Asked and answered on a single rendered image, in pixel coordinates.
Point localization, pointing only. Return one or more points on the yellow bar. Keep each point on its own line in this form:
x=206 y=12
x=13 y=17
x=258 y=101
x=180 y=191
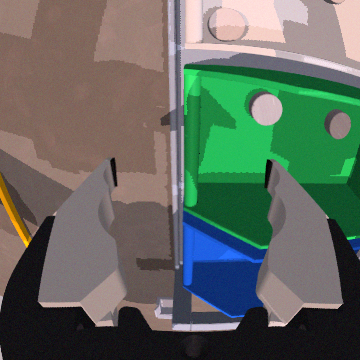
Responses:
x=13 y=214

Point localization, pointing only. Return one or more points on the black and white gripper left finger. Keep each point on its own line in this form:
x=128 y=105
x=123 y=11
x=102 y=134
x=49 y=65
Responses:
x=70 y=277

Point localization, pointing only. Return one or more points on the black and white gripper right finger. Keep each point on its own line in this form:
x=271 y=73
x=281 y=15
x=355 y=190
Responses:
x=310 y=275

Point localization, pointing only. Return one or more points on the grey metal shelf rack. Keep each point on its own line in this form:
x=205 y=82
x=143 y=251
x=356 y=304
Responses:
x=181 y=302

